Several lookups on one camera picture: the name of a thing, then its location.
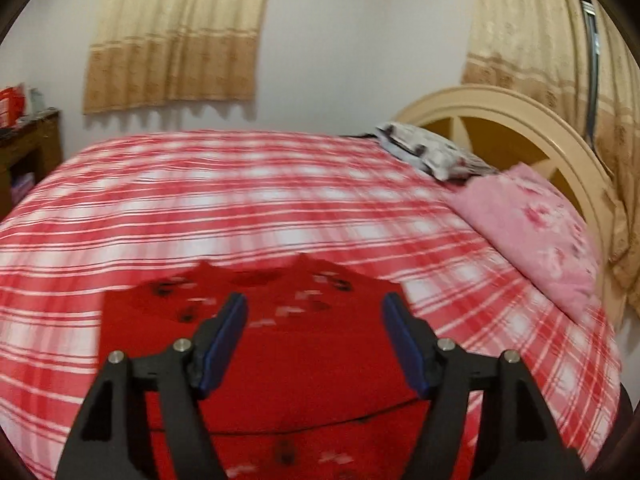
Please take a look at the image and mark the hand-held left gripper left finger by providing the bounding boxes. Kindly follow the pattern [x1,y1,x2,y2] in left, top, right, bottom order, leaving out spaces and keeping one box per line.
[56,292,249,480]

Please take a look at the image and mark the black and white printed pillow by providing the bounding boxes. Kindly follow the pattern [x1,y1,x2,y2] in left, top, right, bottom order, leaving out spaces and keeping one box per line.
[375,122,501,183]

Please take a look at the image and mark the red gift bag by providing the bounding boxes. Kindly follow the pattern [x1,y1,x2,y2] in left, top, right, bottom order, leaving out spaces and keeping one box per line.
[0,85,26,128]

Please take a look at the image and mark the beige patterned curtain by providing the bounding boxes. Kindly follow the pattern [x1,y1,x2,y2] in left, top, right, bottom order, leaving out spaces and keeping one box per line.
[82,0,278,116]
[462,0,640,291]

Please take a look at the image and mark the red knit sweater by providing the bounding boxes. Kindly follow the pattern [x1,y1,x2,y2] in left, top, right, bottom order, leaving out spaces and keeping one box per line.
[100,255,476,480]

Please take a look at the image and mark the brown wooden dresser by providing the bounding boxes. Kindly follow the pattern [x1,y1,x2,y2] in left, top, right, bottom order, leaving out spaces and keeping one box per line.
[0,109,63,208]

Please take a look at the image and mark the cream arched headboard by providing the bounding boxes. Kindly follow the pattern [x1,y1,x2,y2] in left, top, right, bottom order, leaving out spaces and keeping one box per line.
[395,85,628,321]

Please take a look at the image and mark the pink floral pillow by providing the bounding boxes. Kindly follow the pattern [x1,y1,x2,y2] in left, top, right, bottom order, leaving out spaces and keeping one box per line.
[445,162,603,321]

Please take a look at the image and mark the red plaid bedspread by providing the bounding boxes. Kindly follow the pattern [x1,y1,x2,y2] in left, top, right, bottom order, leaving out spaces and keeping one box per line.
[0,130,623,480]

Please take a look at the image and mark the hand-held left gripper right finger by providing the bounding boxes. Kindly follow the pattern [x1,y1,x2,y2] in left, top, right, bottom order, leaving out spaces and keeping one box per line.
[381,292,586,480]

